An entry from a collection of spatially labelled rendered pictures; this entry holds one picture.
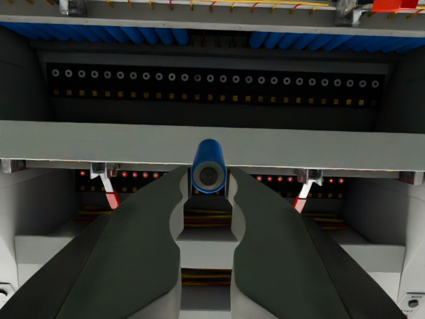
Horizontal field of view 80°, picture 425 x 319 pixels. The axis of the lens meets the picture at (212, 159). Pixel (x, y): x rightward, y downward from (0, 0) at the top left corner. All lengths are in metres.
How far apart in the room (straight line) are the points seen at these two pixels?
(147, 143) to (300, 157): 0.18
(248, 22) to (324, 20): 0.08
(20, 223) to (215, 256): 0.31
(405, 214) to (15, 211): 0.61
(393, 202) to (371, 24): 0.30
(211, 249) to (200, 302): 0.24
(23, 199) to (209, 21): 0.39
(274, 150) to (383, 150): 0.13
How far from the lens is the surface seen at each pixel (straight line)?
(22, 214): 0.51
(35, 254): 0.50
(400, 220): 0.52
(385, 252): 0.50
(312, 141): 0.32
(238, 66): 0.43
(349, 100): 0.48
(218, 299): 0.65
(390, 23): 0.36
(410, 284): 0.57
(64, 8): 0.30
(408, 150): 0.38
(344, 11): 0.30
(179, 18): 0.31
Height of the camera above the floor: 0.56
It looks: 30 degrees up
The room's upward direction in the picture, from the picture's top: 178 degrees counter-clockwise
